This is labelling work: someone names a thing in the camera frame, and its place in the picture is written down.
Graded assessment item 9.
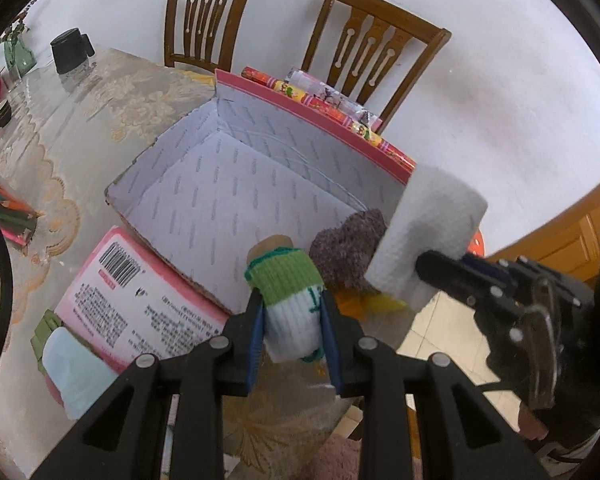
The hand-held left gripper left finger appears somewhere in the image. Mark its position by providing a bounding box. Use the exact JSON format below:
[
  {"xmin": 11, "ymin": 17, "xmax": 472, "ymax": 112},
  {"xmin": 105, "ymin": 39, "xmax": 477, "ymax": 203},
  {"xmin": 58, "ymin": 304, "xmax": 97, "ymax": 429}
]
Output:
[{"xmin": 30, "ymin": 290, "xmax": 268, "ymax": 480}]

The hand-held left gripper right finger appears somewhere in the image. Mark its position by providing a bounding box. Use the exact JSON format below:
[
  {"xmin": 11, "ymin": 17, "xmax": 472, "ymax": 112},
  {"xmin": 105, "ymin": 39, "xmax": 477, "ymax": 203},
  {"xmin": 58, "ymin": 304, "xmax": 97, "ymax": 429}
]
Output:
[{"xmin": 320, "ymin": 290, "xmax": 551, "ymax": 480}]

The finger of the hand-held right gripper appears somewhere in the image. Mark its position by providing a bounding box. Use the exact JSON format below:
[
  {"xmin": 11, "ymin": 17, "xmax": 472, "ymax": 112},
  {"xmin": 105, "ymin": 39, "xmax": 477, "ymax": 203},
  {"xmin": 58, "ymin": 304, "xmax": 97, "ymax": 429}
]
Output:
[
  {"xmin": 462, "ymin": 254, "xmax": 512, "ymax": 284},
  {"xmin": 416, "ymin": 250, "xmax": 502, "ymax": 312}
]

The yellow cloth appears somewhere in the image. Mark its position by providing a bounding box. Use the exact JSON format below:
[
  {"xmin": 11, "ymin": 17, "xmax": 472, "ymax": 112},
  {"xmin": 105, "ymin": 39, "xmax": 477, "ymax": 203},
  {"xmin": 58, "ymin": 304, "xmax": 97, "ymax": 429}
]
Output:
[{"xmin": 337, "ymin": 287, "xmax": 406, "ymax": 321}]

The green white sock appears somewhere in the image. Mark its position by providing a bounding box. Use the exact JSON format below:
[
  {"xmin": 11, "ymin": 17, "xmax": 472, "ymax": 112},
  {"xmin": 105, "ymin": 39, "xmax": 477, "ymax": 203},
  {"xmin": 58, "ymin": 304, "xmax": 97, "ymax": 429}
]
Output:
[{"xmin": 244, "ymin": 232, "xmax": 327, "ymax": 364}]

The white paper towel roll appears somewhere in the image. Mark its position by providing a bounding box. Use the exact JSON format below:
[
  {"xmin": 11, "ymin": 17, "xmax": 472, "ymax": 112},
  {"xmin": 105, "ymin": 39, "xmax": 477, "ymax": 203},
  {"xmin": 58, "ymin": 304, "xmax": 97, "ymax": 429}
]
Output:
[{"xmin": 367, "ymin": 162, "xmax": 490, "ymax": 311}]

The grey brown knitted cloth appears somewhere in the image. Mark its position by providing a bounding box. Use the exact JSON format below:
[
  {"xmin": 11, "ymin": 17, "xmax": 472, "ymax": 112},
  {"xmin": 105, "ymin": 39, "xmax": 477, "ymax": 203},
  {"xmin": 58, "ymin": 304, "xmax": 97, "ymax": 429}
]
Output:
[{"xmin": 310, "ymin": 208, "xmax": 389, "ymax": 291}]

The pink tissue pack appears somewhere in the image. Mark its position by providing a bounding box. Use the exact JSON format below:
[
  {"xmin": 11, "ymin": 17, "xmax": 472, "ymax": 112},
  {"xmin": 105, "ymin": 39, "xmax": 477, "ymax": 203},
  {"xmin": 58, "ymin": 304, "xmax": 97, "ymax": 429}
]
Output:
[{"xmin": 54, "ymin": 225, "xmax": 231, "ymax": 376}]

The pink cardboard box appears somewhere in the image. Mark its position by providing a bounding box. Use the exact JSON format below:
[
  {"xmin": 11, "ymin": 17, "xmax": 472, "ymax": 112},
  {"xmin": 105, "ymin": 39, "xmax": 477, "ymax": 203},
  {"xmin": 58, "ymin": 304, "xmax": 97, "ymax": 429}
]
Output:
[{"xmin": 105, "ymin": 69, "xmax": 419, "ymax": 317}]

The light blue cloth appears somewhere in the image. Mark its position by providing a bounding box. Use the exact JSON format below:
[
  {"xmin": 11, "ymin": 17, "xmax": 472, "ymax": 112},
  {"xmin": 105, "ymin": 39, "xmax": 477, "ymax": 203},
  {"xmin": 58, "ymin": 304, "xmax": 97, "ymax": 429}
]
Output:
[{"xmin": 42, "ymin": 327, "xmax": 121, "ymax": 421}]

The orange stool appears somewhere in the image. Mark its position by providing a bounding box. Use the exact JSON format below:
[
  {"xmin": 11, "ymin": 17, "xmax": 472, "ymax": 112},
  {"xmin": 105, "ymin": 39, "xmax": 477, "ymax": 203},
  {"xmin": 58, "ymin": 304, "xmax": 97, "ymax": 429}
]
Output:
[{"xmin": 467, "ymin": 227, "xmax": 487, "ymax": 259}]

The wooden cabinet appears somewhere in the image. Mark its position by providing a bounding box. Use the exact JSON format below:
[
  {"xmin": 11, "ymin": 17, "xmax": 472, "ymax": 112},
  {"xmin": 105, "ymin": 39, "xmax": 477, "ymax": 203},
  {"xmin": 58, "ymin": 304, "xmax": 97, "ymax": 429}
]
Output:
[{"xmin": 485, "ymin": 180, "xmax": 600, "ymax": 291}]

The pink fluffy garment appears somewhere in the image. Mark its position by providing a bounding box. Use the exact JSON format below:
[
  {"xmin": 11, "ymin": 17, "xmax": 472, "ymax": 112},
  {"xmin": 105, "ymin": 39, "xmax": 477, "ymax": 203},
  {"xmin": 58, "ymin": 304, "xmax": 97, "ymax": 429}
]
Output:
[{"xmin": 310, "ymin": 432, "xmax": 369, "ymax": 480}]

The green cloth strip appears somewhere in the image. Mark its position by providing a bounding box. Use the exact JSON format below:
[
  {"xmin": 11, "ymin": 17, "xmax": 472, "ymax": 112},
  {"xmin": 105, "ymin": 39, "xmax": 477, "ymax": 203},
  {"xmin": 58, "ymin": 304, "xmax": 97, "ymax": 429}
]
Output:
[{"xmin": 30, "ymin": 309, "xmax": 64, "ymax": 376}]

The pink white wrapping paper roll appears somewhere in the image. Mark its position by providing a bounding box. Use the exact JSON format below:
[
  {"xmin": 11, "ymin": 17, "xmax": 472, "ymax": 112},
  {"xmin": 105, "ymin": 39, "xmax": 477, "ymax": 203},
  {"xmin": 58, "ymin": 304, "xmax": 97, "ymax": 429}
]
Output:
[{"xmin": 285, "ymin": 66, "xmax": 384, "ymax": 131}]

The red yellow wrapping paper roll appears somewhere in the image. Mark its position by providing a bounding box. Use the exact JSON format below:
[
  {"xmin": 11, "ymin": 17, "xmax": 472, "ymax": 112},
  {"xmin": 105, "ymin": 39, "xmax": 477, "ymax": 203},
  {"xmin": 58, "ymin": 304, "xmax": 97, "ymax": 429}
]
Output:
[{"xmin": 241, "ymin": 66, "xmax": 416, "ymax": 171}]

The beige floral tablecloth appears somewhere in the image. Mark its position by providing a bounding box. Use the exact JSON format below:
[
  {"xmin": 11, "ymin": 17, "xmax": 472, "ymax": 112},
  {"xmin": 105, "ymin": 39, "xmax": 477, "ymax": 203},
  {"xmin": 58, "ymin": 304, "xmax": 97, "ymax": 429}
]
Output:
[{"xmin": 0, "ymin": 47, "xmax": 366, "ymax": 480}]

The brown wooden chair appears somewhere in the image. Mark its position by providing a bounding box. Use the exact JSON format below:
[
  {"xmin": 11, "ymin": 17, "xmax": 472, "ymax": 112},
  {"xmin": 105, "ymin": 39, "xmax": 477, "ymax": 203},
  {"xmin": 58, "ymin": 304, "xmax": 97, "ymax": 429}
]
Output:
[
  {"xmin": 164, "ymin": 0, "xmax": 266, "ymax": 74},
  {"xmin": 300, "ymin": 0, "xmax": 453, "ymax": 134}
]

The glass jar of pencils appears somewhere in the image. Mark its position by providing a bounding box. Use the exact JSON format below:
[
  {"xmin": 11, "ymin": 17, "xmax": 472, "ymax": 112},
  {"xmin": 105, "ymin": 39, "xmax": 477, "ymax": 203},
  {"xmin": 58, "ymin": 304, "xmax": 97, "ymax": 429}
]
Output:
[{"xmin": 0, "ymin": 175, "xmax": 44, "ymax": 251}]

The black mug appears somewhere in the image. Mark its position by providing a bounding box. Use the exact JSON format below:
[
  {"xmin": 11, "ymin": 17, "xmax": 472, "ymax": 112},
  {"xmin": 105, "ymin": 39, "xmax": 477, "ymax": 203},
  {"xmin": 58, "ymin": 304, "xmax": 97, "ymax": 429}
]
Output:
[{"xmin": 50, "ymin": 27, "xmax": 96, "ymax": 77}]

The green glass vase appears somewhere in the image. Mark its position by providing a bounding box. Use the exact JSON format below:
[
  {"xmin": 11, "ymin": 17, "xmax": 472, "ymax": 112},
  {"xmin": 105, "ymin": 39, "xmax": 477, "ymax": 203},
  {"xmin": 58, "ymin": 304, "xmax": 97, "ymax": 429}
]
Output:
[{"xmin": 2, "ymin": 35, "xmax": 37, "ymax": 72}]

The dried flower sprig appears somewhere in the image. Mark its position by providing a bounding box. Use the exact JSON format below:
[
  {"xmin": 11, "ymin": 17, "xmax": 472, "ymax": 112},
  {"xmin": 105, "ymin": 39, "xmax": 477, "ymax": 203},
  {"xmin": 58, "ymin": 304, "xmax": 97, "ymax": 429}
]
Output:
[{"xmin": 0, "ymin": 0, "xmax": 49, "ymax": 46}]

